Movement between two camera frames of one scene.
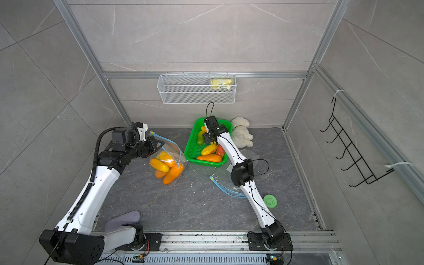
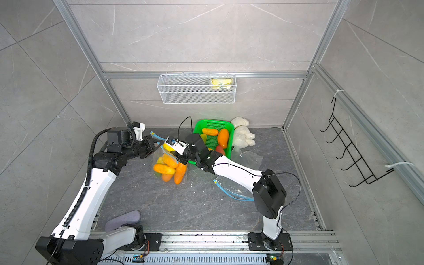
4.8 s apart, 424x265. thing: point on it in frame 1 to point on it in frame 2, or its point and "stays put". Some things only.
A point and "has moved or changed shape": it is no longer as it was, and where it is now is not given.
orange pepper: x=159 y=174 to x=167 y=178
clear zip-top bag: x=168 y=163 stays put
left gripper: x=149 y=142 stays put
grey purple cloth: x=133 y=217 stays put
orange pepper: x=173 y=173 has moved or changed shape
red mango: x=220 y=150 stays put
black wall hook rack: x=364 y=168 stays put
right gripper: x=207 y=141 to x=181 y=158
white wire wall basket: x=196 y=89 stays put
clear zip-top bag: x=223 y=179 stays put
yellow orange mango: x=159 y=165 has moved or changed shape
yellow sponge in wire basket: x=219 y=83 stays put
